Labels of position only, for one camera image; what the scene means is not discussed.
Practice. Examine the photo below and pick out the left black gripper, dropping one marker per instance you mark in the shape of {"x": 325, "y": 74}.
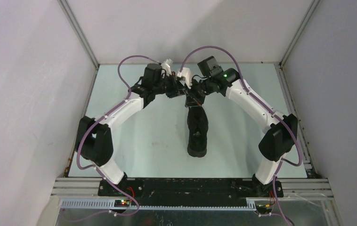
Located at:
{"x": 176, "y": 87}

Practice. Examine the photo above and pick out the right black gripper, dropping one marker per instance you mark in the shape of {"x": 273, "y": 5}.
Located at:
{"x": 190, "y": 101}

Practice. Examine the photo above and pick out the black sneaker shoe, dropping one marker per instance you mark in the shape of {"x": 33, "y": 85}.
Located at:
{"x": 198, "y": 126}

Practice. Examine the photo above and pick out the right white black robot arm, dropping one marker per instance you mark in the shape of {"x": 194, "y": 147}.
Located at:
{"x": 279, "y": 129}

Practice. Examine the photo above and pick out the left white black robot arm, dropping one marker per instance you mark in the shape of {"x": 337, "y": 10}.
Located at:
{"x": 94, "y": 135}

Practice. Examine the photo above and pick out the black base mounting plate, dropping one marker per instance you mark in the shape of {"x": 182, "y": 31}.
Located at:
{"x": 192, "y": 192}

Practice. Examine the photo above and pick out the left circuit board with leds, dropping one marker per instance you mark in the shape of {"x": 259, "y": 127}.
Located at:
{"x": 121, "y": 203}

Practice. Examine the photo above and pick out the circuit board with leds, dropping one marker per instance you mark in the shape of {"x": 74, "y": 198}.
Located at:
{"x": 264, "y": 209}
{"x": 121, "y": 203}

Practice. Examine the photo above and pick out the right circuit board with leds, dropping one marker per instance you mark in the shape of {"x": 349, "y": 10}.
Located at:
{"x": 264, "y": 209}

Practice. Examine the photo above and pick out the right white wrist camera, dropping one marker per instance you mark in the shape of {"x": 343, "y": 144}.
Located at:
{"x": 186, "y": 75}

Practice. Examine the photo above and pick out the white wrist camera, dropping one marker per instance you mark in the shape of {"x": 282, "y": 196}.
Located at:
{"x": 186, "y": 75}
{"x": 166, "y": 65}

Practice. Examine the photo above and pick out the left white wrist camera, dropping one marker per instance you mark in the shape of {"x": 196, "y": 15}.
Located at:
{"x": 166, "y": 65}

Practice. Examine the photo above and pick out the aluminium front rail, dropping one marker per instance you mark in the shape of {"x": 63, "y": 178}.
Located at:
{"x": 293, "y": 188}

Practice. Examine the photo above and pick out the slotted grey cable duct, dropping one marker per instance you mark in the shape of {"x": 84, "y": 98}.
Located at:
{"x": 109, "y": 204}

